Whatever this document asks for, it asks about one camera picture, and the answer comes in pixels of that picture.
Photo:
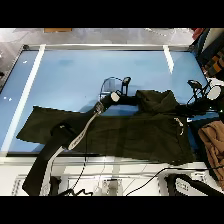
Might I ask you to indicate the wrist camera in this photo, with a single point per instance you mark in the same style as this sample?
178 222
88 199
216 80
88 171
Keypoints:
192 83
126 80

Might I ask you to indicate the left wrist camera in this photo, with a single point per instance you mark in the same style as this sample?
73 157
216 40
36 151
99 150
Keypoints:
126 80

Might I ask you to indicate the brown garment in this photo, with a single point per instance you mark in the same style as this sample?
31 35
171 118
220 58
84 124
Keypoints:
213 143

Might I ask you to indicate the heap of clothes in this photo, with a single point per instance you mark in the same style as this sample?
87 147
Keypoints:
213 63

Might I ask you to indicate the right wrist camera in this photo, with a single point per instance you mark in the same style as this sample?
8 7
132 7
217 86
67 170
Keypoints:
192 83

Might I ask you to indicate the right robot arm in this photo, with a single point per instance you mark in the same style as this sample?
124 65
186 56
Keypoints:
215 92

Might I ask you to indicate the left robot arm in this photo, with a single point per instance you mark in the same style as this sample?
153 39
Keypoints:
60 133

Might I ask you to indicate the silver frame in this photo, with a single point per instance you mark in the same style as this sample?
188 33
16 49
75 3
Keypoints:
20 160

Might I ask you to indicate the dark trousers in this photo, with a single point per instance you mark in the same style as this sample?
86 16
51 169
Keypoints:
140 133

